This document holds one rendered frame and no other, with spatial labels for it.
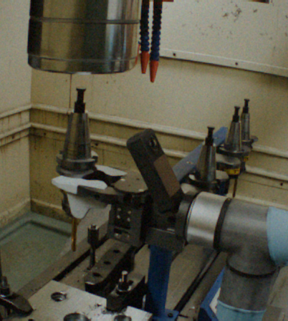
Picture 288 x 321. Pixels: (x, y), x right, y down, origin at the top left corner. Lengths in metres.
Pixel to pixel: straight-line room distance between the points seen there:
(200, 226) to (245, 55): 1.06
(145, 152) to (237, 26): 1.05
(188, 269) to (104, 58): 0.77
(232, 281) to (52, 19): 0.43
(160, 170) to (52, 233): 1.44
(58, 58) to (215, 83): 1.11
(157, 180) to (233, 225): 0.12
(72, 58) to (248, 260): 0.35
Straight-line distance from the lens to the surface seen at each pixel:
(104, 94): 1.87
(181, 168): 1.01
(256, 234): 0.65
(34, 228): 2.13
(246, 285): 0.69
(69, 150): 0.73
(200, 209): 0.66
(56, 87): 1.97
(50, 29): 0.65
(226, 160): 1.13
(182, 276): 1.26
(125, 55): 0.66
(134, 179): 0.73
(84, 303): 0.98
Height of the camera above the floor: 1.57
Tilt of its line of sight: 19 degrees down
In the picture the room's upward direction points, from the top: 5 degrees clockwise
